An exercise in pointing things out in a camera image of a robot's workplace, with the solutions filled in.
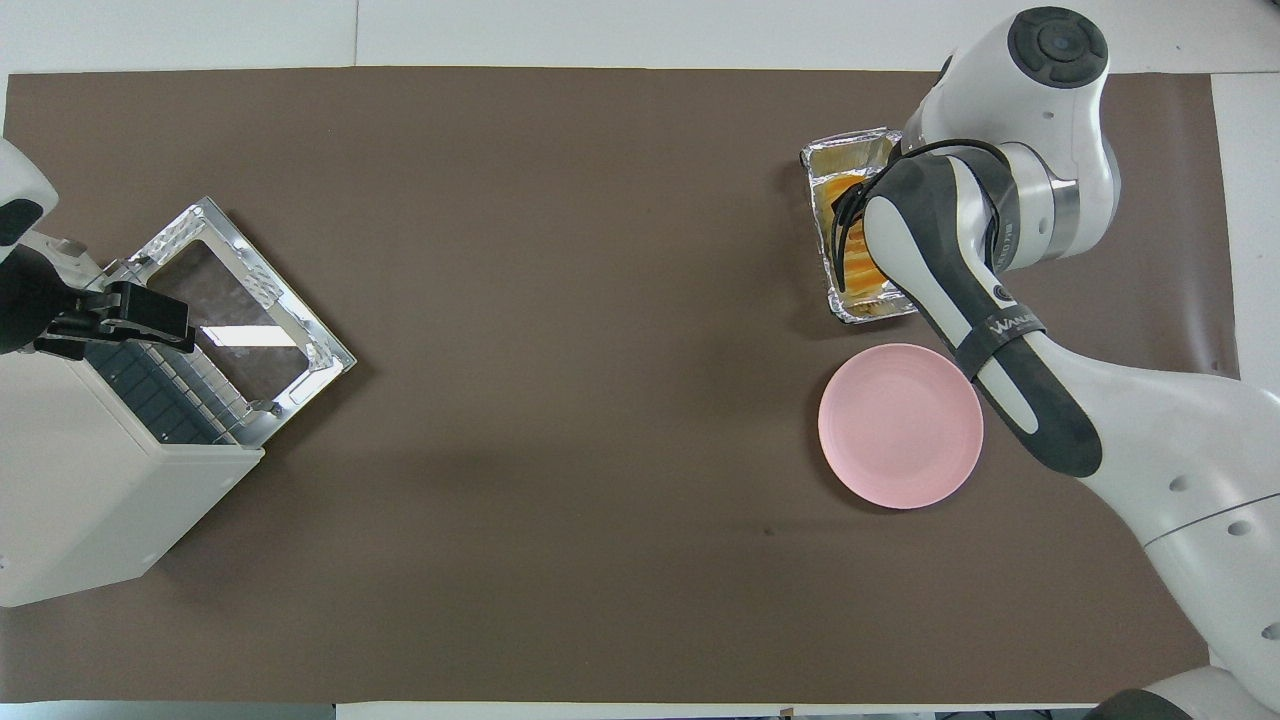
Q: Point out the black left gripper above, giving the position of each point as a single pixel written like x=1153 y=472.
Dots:
x=140 y=315

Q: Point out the golden bread loaf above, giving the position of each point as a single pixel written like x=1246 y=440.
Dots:
x=858 y=275

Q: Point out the aluminium foil tray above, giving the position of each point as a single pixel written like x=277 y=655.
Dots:
x=845 y=150

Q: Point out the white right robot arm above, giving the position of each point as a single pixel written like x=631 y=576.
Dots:
x=1180 y=450

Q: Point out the glass oven door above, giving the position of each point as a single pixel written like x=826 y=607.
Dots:
x=250 y=300

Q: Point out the cream toaster oven body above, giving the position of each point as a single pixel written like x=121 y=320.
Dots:
x=70 y=500

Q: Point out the brown paper mat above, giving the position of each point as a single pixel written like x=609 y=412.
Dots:
x=550 y=300

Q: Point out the pink round plate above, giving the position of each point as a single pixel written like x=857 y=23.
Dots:
x=890 y=430

